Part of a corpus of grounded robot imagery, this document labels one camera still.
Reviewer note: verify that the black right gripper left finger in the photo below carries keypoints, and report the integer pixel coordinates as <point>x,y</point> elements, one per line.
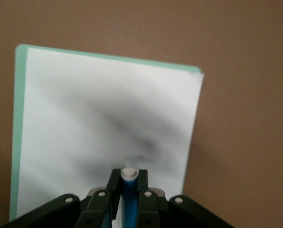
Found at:
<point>94,211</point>

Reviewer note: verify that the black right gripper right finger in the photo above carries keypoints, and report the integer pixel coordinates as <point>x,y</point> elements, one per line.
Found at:
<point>148,211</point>

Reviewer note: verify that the blue marker with white cap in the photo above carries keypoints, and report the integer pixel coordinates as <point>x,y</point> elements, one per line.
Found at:
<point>129,202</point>

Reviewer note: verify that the white paper sheet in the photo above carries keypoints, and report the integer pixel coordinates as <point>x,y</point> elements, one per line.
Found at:
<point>96,95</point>

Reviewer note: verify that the green clipboard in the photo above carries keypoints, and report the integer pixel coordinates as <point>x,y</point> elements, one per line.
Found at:
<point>19,118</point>

